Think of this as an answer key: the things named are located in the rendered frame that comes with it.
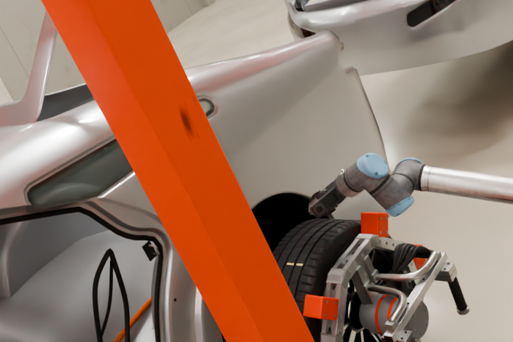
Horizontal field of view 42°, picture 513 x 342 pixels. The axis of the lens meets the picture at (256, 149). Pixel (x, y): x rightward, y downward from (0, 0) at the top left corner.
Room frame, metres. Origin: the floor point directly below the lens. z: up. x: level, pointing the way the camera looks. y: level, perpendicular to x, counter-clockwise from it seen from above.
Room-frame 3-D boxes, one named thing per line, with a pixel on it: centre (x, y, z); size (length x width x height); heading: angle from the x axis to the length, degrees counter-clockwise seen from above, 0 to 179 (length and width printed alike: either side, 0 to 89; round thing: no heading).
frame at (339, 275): (2.00, -0.15, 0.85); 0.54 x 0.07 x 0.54; 132
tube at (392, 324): (1.84, -0.16, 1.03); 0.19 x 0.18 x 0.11; 42
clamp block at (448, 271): (1.96, -0.41, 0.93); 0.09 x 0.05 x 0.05; 42
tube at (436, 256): (1.97, -0.30, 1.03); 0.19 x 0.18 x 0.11; 42
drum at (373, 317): (1.94, -0.19, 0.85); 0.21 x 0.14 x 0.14; 42
